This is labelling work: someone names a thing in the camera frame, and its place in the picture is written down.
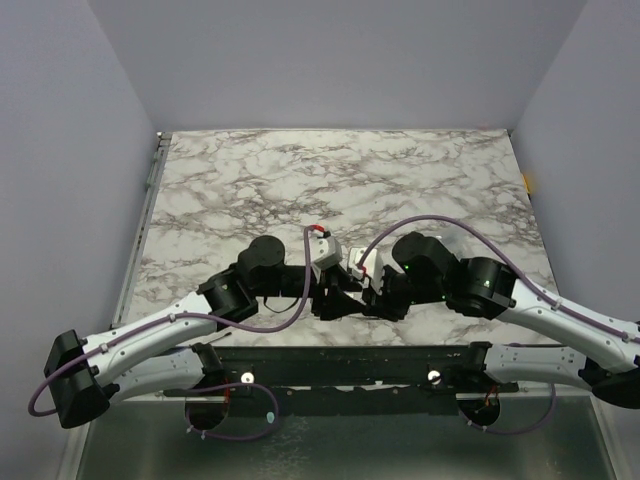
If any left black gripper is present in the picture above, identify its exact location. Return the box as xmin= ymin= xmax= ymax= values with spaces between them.
xmin=256 ymin=262 xmax=367 ymax=320

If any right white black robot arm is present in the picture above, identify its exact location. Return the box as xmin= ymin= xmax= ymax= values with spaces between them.
xmin=352 ymin=232 xmax=639 ymax=409

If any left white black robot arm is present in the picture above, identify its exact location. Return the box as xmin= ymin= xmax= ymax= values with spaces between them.
xmin=37 ymin=226 xmax=381 ymax=429

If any clear plastic bag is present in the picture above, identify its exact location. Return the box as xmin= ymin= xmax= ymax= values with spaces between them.
xmin=435 ymin=231 xmax=473 ymax=259

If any small black screwdriver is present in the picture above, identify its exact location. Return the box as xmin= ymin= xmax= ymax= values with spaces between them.
xmin=209 ymin=331 xmax=233 ymax=343

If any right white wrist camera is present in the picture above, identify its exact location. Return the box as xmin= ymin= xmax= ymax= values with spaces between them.
xmin=347 ymin=247 xmax=384 ymax=294

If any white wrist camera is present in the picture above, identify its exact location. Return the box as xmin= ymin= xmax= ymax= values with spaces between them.
xmin=310 ymin=236 xmax=343 ymax=271
xmin=347 ymin=247 xmax=384 ymax=294

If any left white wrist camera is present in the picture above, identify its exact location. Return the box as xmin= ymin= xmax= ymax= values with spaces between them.
xmin=310 ymin=236 xmax=343 ymax=271

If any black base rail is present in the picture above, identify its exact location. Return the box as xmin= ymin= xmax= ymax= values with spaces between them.
xmin=102 ymin=342 xmax=596 ymax=416

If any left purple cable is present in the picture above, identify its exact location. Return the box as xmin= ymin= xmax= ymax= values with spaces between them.
xmin=27 ymin=224 xmax=326 ymax=441

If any purple cable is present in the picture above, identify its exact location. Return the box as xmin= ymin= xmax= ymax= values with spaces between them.
xmin=27 ymin=224 xmax=326 ymax=441
xmin=357 ymin=214 xmax=640 ymax=435

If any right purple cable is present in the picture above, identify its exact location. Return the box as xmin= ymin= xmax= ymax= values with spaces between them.
xmin=357 ymin=214 xmax=640 ymax=435

